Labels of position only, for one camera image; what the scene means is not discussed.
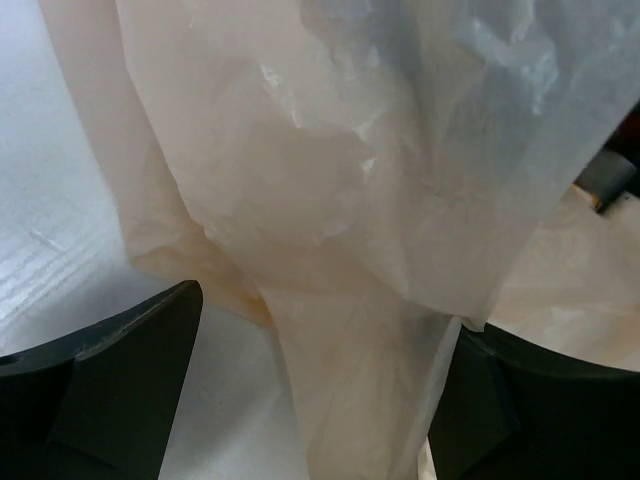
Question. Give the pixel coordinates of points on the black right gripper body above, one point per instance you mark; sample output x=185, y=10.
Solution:
x=614, y=171

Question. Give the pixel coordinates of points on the translucent printed plastic bag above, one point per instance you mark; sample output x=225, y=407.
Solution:
x=366, y=177

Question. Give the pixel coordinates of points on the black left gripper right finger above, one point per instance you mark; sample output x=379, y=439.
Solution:
x=514, y=410

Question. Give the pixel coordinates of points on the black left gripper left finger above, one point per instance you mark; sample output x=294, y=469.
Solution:
x=99, y=403

